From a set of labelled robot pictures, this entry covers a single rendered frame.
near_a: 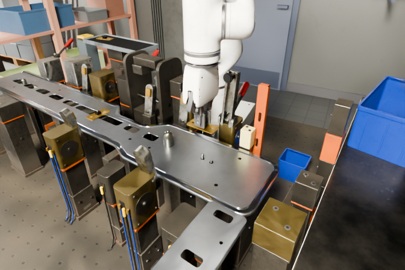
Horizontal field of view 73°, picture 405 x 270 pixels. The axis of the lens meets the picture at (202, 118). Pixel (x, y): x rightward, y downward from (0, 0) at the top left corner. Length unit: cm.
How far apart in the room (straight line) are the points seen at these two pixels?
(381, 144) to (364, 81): 286
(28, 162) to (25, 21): 213
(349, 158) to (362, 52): 281
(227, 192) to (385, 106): 68
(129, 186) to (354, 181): 54
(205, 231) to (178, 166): 22
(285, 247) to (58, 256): 72
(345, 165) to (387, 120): 15
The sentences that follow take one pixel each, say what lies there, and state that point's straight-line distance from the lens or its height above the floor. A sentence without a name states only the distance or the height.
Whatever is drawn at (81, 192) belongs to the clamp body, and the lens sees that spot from 107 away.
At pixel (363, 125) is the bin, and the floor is 111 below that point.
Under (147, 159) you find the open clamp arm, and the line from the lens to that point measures 66.
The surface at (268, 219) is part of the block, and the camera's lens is 58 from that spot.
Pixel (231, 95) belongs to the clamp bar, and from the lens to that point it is 84.
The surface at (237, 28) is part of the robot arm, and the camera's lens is 60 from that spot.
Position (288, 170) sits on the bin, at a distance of 120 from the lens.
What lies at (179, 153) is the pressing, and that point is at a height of 100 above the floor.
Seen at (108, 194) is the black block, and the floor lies 93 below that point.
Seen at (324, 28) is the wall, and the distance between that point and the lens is 356.
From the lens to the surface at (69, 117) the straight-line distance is 93.
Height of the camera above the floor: 150
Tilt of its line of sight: 30 degrees down
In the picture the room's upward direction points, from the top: straight up
